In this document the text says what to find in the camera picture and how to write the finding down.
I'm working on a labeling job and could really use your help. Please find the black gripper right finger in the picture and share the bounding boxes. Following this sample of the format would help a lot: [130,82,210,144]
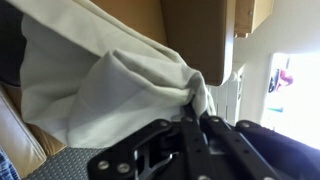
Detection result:
[199,112,320,180]

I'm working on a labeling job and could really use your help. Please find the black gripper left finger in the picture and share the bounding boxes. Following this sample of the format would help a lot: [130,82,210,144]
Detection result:
[86,102,216,180]

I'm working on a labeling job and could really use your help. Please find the white towel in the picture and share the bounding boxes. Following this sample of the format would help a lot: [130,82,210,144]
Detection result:
[5,0,218,150]

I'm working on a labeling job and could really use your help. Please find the pink item at window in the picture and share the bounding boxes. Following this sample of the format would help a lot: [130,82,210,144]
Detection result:
[279,67,295,88]

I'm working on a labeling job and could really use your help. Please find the grey textured floor mat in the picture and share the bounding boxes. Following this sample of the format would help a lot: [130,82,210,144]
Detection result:
[22,145,108,180]

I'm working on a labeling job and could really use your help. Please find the blue denim jeans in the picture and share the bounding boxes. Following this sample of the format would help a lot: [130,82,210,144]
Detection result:
[0,145,22,180]

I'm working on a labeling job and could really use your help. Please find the wooden wall cabinet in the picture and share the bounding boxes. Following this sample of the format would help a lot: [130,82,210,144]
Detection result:
[233,0,275,39]

